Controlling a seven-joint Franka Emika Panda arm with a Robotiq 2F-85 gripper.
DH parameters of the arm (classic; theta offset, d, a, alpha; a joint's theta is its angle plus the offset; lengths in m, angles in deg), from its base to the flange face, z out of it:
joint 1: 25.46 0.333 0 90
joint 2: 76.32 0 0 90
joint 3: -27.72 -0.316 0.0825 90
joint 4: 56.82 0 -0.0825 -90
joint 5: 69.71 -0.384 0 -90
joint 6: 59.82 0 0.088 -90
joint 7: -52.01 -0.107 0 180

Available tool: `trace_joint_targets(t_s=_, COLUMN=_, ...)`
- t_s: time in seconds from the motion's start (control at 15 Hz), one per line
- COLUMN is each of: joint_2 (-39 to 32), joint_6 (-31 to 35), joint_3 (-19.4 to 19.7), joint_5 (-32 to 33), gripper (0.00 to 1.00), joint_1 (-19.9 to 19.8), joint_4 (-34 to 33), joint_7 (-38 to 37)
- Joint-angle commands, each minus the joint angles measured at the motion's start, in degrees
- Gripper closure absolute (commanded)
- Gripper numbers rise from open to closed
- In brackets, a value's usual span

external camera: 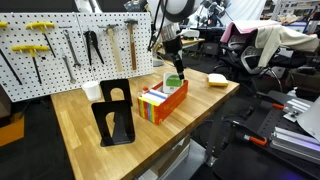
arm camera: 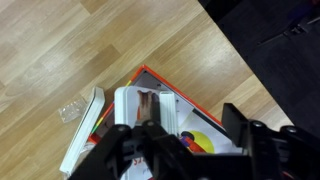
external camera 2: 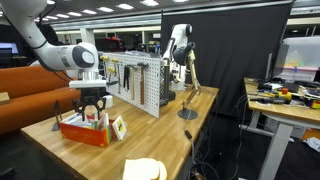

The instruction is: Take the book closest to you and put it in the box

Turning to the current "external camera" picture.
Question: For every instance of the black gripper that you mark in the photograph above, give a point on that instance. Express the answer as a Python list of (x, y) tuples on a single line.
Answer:
[(172, 46)]

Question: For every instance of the white book with green circle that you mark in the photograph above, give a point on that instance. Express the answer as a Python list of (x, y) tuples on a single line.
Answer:
[(172, 82)]

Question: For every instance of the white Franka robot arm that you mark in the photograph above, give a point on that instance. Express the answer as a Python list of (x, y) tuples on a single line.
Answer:
[(180, 8)]

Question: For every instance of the white and blue book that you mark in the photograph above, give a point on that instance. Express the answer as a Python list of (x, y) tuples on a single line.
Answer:
[(154, 96)]

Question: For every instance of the red cardboard box rainbow side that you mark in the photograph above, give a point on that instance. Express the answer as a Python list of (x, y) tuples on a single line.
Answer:
[(166, 105)]

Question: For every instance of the toy bread slice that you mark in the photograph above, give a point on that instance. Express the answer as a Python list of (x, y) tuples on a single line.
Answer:
[(217, 80)]

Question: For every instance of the black office chair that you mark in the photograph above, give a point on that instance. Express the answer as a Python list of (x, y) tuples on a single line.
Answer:
[(233, 50)]

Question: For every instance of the black metal bookend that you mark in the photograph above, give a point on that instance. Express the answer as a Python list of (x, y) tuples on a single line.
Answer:
[(115, 125), (116, 88)]

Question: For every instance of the pink cloth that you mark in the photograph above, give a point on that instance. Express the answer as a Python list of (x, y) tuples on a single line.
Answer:
[(246, 26)]

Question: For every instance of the grey mesh office chair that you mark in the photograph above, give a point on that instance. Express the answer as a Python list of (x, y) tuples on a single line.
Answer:
[(260, 63)]

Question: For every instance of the white paper cup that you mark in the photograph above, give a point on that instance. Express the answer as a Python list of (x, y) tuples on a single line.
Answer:
[(91, 90)]

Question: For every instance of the black pliers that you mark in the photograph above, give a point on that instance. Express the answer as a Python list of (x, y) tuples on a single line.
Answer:
[(90, 40)]

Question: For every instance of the beige jacket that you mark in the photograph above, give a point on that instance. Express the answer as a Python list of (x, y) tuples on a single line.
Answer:
[(286, 38)]

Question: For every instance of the silver combination wrench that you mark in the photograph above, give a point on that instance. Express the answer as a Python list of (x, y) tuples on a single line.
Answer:
[(68, 68), (70, 46)]

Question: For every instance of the black perforated breadboard table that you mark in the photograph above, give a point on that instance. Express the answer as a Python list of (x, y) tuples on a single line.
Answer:
[(266, 160)]

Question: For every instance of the white pegboard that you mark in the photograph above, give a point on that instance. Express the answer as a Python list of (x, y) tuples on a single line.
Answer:
[(53, 73)]

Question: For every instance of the aluminium extrusion bars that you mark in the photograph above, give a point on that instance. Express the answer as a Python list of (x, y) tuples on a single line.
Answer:
[(293, 143)]

